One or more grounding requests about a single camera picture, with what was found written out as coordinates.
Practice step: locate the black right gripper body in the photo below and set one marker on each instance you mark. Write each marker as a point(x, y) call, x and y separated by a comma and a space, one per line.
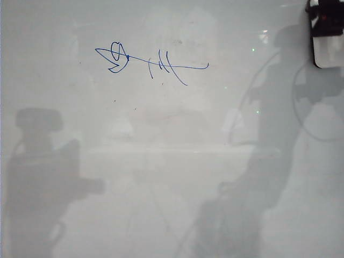
point(329, 24)

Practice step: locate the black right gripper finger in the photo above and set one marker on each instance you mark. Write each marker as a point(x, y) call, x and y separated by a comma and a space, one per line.
point(310, 7)

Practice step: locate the white glossy whiteboard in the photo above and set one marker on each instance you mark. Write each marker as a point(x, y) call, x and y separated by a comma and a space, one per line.
point(161, 134)

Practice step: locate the blue marker drawing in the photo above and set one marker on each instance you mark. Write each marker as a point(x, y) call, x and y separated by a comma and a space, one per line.
point(150, 63)

